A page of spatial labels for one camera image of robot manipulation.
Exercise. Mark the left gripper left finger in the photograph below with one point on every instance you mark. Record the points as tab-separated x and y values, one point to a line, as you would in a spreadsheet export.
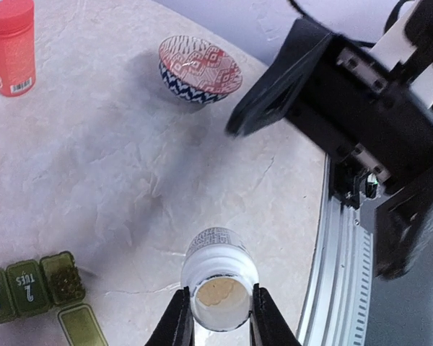
176	326

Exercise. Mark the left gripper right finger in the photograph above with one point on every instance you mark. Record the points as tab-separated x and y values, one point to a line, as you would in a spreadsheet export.
267	326

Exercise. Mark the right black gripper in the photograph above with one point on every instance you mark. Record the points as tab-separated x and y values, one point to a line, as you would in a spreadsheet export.
354	108

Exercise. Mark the small white pill bottle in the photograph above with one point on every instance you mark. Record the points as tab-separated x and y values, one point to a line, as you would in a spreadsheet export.
220	274

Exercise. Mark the green weekly pill organizer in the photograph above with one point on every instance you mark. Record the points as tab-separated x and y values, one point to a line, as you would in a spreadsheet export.
29	288

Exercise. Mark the red patterned oval tin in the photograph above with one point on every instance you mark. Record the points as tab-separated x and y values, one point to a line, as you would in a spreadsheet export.
196	70

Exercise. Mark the red pill bottle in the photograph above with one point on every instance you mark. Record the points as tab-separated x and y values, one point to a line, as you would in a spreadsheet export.
17	47

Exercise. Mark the front aluminium rail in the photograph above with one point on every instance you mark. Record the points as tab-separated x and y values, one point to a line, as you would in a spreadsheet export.
345	304

